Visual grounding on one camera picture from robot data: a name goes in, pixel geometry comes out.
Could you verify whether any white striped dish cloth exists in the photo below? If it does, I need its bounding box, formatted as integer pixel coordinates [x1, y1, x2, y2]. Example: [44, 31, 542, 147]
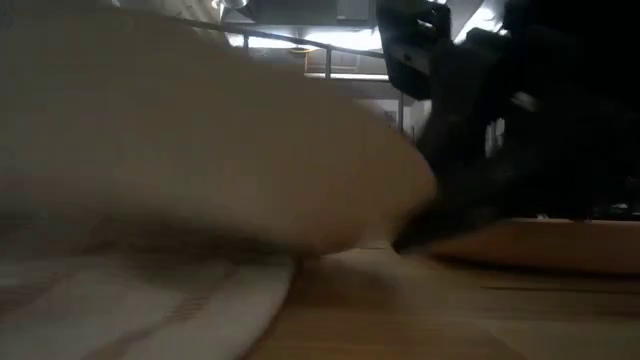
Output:
[0, 244, 296, 360]

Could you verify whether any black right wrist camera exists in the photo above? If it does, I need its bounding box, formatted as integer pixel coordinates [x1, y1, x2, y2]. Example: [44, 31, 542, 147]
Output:
[375, 0, 454, 101]

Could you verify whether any salmon orange plate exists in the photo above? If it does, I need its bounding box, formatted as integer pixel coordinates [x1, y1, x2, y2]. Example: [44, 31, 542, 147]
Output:
[0, 7, 437, 259]

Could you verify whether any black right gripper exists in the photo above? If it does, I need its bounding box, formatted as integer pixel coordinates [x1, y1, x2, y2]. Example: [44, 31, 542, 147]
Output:
[392, 29, 640, 255]

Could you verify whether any grey wire dish rack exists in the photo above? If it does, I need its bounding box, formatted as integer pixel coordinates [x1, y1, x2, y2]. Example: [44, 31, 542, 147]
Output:
[164, 14, 416, 134]

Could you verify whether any long ceiling light strip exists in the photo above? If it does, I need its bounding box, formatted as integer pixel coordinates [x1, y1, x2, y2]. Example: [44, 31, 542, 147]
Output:
[304, 72, 391, 81]

